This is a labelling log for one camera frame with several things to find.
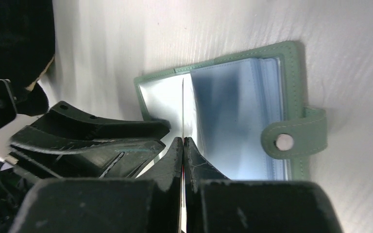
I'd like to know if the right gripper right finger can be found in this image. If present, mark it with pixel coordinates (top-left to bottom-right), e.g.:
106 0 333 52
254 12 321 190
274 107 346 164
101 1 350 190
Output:
184 137 342 233

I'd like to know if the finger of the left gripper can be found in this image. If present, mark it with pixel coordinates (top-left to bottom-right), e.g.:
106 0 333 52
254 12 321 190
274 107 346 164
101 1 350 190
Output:
32 101 170 140
9 126 165 179

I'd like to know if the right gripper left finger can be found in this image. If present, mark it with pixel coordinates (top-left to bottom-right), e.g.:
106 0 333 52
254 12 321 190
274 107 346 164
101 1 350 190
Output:
9 137 183 233

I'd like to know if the green leather card holder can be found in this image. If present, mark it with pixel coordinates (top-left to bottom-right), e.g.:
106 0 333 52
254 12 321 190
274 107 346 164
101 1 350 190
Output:
134 41 328 181

